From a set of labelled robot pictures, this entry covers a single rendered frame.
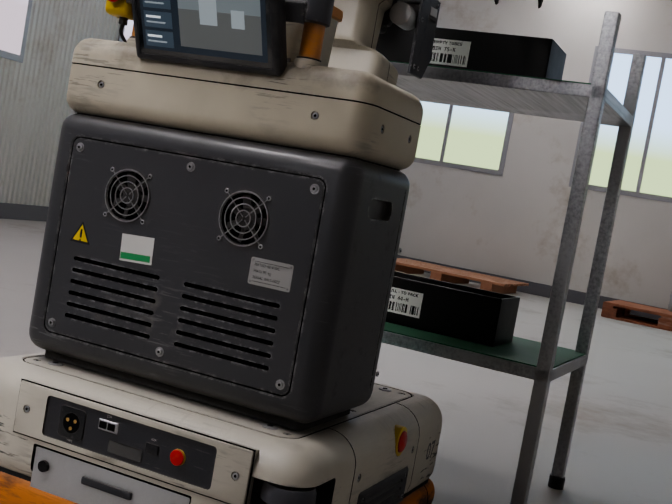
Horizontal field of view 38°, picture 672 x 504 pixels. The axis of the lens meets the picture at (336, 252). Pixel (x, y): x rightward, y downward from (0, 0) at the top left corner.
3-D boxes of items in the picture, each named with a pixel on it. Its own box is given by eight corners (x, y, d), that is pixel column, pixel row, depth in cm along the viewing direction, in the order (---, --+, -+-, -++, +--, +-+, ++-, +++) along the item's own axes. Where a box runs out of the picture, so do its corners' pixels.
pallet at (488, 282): (527, 295, 918) (530, 283, 917) (505, 297, 837) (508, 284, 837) (401, 269, 969) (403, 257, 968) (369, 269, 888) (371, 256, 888)
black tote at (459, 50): (318, 60, 242) (325, 16, 241) (345, 73, 257) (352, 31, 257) (543, 87, 219) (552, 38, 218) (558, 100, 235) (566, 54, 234)
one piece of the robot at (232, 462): (242, 511, 132) (252, 451, 131) (9, 432, 148) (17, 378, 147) (251, 507, 134) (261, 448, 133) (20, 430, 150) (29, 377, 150)
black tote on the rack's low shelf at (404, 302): (276, 296, 245) (284, 252, 245) (306, 294, 261) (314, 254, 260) (493, 347, 222) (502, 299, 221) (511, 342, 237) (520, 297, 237)
